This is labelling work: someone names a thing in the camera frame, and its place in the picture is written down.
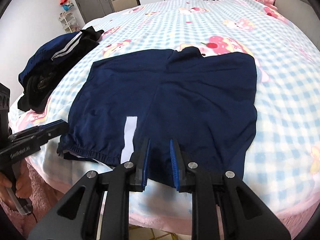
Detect red blue plush toy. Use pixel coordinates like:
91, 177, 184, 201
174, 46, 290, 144
60, 0, 74, 11

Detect grey padded headboard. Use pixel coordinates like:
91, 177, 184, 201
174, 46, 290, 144
274, 0, 319, 33

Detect person's left hand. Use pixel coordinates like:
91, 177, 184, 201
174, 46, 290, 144
0, 160, 33, 202

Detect navy blue shorts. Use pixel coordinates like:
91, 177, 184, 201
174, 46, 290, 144
58, 47, 257, 186

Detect dark clothes pile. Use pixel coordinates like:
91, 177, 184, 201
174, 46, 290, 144
17, 27, 104, 113

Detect white shelf rack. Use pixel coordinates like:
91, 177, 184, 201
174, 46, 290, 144
59, 11, 80, 33

